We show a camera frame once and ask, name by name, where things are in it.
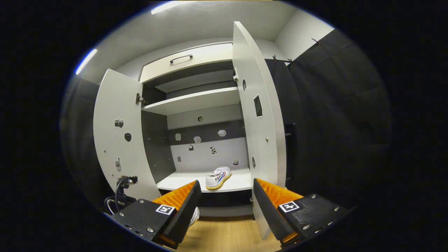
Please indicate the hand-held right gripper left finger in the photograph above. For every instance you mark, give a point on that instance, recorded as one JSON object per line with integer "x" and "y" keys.
{"x": 185, "y": 213}

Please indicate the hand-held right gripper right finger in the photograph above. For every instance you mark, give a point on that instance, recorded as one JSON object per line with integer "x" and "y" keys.
{"x": 270, "y": 213}

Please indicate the white shoe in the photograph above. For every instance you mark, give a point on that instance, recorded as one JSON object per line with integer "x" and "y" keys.
{"x": 218, "y": 176}
{"x": 195, "y": 215}

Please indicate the white shoe cabinet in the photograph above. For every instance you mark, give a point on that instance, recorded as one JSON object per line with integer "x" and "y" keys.
{"x": 206, "y": 154}

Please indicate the cabinet door with phone sticker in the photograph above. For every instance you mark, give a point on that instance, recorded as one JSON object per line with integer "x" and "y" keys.
{"x": 115, "y": 98}

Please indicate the cabinet door with cat sticker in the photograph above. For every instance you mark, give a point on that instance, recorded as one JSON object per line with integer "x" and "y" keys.
{"x": 252, "y": 63}

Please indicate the metal door hinge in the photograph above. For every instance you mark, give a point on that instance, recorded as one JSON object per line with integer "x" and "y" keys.
{"x": 235, "y": 75}
{"x": 140, "y": 99}

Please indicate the white cabinet shelf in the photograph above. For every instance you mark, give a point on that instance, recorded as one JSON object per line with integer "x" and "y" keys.
{"x": 196, "y": 101}

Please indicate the narrow ceiling light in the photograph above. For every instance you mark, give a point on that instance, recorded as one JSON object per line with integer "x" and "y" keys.
{"x": 86, "y": 61}

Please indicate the wide ceiling light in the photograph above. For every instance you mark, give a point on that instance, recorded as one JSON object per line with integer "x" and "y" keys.
{"x": 168, "y": 7}

